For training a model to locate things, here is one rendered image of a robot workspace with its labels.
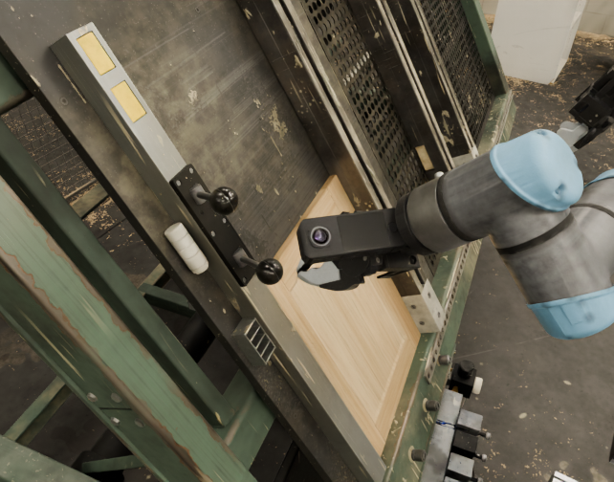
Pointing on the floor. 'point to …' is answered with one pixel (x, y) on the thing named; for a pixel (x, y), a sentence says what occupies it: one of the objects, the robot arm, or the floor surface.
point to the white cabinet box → (536, 36)
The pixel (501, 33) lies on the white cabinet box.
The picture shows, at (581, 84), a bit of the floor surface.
